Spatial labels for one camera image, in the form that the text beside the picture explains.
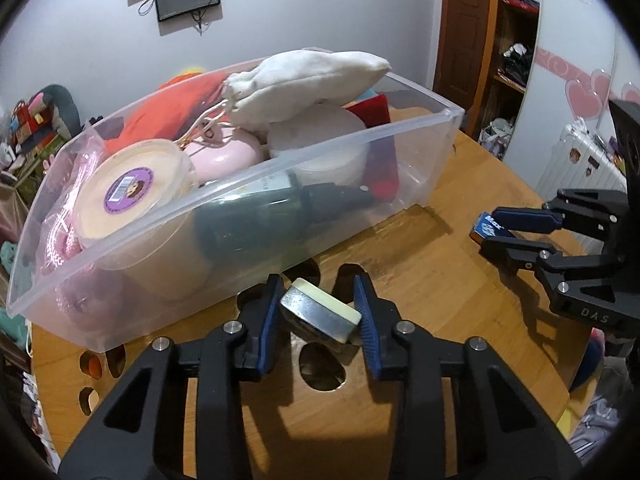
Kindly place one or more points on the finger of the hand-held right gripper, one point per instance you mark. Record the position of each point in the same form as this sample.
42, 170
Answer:
530, 220
520, 257

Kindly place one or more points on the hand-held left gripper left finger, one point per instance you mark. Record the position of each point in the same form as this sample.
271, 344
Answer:
267, 330

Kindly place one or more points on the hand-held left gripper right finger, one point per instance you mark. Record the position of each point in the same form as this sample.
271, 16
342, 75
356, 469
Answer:
365, 335

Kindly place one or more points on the small blue box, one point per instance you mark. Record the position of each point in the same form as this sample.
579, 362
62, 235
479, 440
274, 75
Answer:
490, 227

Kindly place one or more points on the silver tin with cream lid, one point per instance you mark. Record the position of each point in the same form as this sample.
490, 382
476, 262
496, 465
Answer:
315, 307

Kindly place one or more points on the clear plastic storage box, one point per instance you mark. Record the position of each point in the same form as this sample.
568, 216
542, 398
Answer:
250, 185

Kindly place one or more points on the red velvet pouch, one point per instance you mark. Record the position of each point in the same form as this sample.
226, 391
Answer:
375, 110

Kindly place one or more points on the white round container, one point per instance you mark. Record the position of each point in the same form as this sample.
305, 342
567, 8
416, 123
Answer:
315, 130

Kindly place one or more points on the wooden desktop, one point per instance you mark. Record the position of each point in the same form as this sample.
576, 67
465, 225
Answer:
450, 285

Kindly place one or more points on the white ribbed suitcase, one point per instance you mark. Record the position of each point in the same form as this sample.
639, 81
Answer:
580, 160

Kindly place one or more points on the dark bottle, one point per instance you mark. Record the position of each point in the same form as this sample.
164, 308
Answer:
260, 220

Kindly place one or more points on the wooden shelf with clutter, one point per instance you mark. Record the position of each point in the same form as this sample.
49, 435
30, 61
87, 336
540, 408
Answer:
515, 60

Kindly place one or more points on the pink round container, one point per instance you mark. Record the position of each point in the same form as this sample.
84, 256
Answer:
235, 155

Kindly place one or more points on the white wardrobe door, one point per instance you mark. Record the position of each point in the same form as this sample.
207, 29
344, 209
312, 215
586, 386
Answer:
575, 35

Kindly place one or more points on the wooden door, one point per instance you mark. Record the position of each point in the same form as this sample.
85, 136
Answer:
465, 35

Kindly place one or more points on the cream jar with purple label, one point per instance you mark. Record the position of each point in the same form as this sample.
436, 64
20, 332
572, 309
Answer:
130, 190

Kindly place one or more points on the pink net bag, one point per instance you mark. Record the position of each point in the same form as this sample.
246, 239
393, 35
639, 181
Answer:
60, 250

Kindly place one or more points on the orange blanket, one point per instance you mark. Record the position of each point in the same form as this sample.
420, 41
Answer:
170, 105

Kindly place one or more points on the yellow plush pillow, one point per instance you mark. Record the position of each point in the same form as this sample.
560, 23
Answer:
194, 69

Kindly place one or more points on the grey cushion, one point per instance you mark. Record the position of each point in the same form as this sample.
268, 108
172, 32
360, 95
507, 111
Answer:
65, 107

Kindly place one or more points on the patchwork fabric bag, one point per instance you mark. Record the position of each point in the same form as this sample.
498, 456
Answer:
35, 122

